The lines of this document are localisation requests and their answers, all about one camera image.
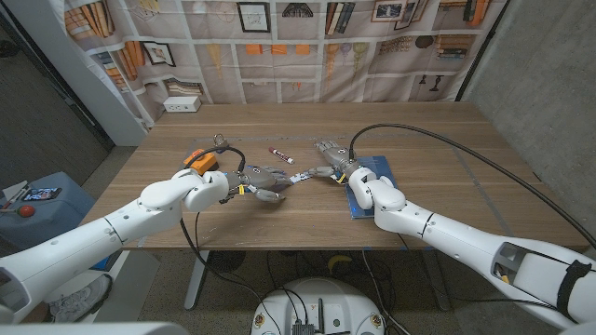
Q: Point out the red knob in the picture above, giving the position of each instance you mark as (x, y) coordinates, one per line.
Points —
(26, 211)

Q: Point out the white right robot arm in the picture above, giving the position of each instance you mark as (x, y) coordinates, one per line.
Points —
(465, 242)

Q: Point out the blue-grey cabinet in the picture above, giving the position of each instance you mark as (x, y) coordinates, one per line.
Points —
(56, 205)

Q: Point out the grey sneaker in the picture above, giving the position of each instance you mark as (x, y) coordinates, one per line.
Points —
(79, 300)

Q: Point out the yellow curved object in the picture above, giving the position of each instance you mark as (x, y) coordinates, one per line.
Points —
(339, 260)

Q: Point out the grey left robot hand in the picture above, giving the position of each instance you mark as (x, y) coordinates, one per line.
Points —
(258, 179)

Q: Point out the white table leg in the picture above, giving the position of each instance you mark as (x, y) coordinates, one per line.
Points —
(194, 279)

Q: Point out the white power strip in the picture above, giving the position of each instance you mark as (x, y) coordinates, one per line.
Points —
(181, 103)

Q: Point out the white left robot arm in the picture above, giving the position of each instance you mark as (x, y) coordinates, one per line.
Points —
(93, 237)

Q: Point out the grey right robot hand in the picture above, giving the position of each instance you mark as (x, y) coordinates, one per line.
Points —
(340, 160)

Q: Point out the silver padlock with blue base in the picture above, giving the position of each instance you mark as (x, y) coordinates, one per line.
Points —
(220, 139)

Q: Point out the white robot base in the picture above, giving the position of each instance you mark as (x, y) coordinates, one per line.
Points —
(335, 302)

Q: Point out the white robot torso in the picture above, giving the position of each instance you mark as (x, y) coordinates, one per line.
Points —
(93, 330)

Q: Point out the grey table leg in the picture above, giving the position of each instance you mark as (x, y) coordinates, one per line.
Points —
(437, 284)

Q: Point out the black round fan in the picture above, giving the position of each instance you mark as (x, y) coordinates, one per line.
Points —
(226, 261)

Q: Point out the black backdrop pole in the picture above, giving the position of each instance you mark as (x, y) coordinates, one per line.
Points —
(483, 51)

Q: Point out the white puzzle piece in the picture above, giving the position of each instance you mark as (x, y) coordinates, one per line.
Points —
(295, 178)
(306, 175)

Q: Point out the blue notebook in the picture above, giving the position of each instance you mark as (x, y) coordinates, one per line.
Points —
(377, 165)

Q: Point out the maroon and white marker pen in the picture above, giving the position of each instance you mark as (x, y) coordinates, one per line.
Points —
(280, 155)

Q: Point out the black smartphone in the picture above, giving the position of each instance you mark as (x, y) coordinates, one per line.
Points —
(42, 193)

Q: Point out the orange emergency stop box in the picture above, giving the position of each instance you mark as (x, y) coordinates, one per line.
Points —
(202, 164)

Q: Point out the printed bookshelf backdrop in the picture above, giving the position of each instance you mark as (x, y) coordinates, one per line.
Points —
(279, 65)

